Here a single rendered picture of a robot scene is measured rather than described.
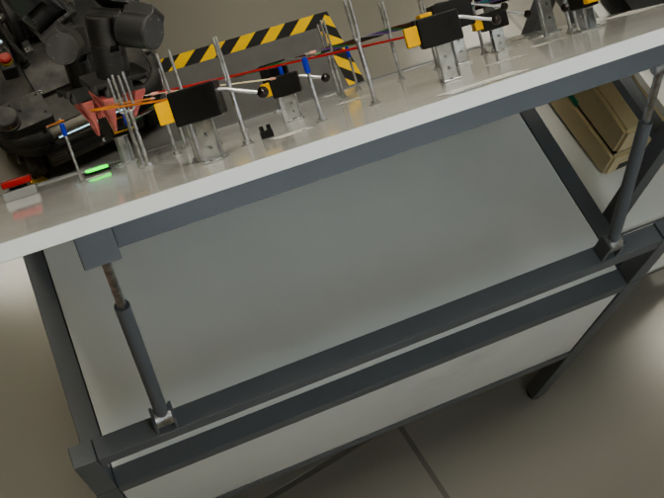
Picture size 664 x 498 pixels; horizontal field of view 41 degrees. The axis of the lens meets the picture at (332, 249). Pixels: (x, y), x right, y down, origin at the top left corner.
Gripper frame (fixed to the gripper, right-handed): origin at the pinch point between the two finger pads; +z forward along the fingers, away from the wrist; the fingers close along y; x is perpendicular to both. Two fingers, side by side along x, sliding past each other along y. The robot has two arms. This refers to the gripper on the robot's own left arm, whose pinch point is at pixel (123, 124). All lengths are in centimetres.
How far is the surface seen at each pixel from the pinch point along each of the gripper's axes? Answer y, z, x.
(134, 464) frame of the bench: -18, 56, -19
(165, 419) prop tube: -16, 36, -35
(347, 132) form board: -3, -23, -71
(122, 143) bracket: 0.3, 5.1, 3.2
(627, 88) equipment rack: 93, 9, -36
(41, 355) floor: -8, 94, 77
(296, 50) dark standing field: 111, 42, 114
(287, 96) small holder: 14.8, -9.9, -31.1
